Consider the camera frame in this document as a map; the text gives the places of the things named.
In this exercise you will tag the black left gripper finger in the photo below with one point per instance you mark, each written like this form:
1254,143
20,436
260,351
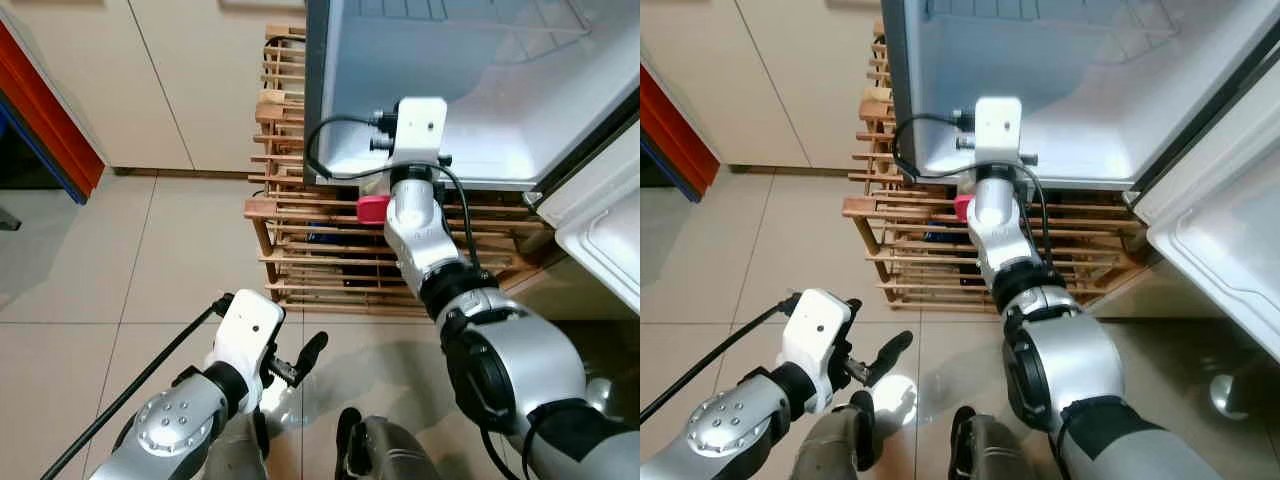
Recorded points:
313,352
893,352

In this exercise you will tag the clear container with pink lid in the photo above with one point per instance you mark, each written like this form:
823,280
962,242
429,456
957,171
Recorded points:
963,207
372,210

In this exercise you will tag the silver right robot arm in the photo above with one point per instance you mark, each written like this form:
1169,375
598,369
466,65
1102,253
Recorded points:
1070,360
510,370

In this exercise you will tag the grey fridge body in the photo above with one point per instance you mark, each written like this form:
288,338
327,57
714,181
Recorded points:
1060,100
480,100

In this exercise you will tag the light wooden slatted rack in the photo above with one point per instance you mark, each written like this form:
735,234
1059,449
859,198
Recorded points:
320,260
900,260

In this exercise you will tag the robot right leg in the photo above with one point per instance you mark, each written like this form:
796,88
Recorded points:
385,450
995,450

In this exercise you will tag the beige cabinet door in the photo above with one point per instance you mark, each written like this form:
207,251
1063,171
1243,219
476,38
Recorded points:
690,70
820,80
220,80
70,80

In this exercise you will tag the red panel with blue edge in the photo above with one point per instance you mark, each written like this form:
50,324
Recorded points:
50,110
665,120

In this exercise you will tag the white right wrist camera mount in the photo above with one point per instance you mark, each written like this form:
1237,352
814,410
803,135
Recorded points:
422,125
998,125

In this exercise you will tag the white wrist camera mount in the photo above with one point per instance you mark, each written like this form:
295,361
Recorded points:
422,125
998,125
822,330
245,330

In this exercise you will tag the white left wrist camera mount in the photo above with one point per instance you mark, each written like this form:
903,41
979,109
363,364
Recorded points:
822,330
245,330

